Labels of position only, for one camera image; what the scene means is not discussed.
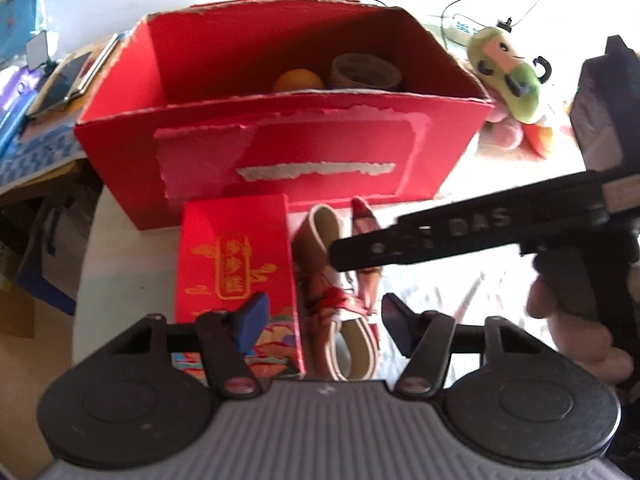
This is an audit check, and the white printed tape roll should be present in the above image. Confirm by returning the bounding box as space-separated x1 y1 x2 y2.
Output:
329 52 403 92

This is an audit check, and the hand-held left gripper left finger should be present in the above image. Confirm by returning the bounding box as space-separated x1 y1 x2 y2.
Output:
107 293 272 402

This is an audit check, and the purple package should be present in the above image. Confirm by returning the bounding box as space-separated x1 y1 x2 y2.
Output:
0 67 28 153

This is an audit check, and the green bean plush toy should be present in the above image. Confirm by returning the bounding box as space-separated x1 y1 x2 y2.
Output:
466 25 553 126

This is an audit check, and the blue box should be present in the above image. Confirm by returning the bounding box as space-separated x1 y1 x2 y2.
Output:
0 0 43 66

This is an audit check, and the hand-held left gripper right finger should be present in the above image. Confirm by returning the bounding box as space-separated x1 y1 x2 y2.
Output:
381 293 533 398

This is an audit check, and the white red toy shoe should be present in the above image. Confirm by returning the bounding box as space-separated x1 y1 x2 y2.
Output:
292 196 386 382

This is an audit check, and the dark tablet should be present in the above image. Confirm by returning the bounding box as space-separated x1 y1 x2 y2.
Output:
27 50 96 118

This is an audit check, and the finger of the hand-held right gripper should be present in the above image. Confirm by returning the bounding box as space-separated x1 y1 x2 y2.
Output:
329 171 611 272

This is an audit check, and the blue patterned cloth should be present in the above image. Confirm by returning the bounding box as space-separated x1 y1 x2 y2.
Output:
0 110 91 191

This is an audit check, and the person's right hand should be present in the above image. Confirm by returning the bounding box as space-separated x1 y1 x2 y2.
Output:
525 280 633 388

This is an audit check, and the small red gold-print box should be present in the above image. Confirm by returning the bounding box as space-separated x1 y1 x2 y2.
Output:
172 193 307 381

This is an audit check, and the pink white plush rabbit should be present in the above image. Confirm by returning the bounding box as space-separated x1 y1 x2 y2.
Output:
480 105 523 151

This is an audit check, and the flat framed device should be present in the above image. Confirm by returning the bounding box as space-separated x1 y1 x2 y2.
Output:
75 32 121 97

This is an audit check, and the small mirror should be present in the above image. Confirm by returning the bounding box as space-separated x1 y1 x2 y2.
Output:
25 30 51 68

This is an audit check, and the large red cardboard box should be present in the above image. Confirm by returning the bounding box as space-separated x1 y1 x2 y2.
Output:
74 0 496 231

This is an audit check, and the orange fruit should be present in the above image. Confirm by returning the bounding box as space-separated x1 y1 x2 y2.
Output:
272 67 326 95

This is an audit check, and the white power strip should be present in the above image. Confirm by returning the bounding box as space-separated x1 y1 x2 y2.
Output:
442 15 488 43

